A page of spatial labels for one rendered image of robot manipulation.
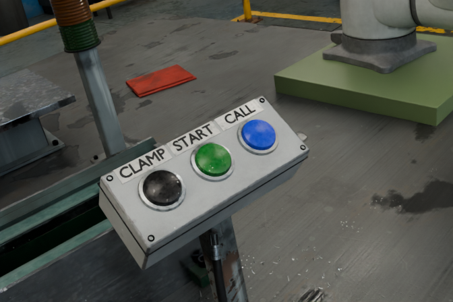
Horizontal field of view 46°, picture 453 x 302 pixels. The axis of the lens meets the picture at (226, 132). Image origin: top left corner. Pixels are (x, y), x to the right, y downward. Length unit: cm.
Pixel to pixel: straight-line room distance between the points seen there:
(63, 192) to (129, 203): 34
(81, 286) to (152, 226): 25
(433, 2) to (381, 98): 20
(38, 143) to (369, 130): 66
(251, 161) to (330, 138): 54
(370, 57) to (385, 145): 27
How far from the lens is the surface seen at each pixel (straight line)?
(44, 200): 75
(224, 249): 50
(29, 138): 116
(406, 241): 76
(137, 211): 41
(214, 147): 44
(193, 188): 43
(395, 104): 103
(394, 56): 117
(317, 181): 87
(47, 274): 62
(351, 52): 119
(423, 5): 110
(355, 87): 108
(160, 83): 133
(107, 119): 100
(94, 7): 347
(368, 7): 114
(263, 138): 46
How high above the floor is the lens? 129
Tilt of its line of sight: 28 degrees down
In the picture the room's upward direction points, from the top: 11 degrees counter-clockwise
